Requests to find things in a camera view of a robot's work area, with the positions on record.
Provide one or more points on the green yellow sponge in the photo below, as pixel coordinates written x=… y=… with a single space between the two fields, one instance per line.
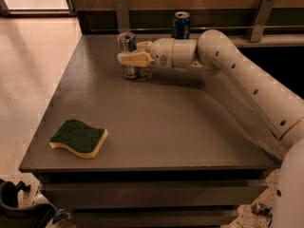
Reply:
x=81 y=139

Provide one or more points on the blue pepsi can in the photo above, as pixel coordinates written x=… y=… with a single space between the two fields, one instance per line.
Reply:
x=181 y=25

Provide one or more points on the grey drawer cabinet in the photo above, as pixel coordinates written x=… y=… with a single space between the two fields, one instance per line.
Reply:
x=182 y=151

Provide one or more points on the right metal bracket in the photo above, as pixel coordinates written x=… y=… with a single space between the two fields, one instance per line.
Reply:
x=255 y=31

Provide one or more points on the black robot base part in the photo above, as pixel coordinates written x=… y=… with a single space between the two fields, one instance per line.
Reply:
x=35 y=216

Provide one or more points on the left metal bracket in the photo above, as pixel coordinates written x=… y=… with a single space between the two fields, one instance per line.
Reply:
x=122 y=14

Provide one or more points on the metal bracket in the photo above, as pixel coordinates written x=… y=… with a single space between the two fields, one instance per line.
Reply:
x=255 y=31
x=122 y=14

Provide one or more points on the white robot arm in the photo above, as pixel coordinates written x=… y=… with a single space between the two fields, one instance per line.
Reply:
x=279 y=107

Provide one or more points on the black white striped handle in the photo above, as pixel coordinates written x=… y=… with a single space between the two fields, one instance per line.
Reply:
x=261 y=209

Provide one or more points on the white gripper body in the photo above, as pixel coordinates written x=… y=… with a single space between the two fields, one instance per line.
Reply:
x=161 y=52

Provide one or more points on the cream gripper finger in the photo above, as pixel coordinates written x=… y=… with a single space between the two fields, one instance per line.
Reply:
x=135 y=59
x=144 y=45

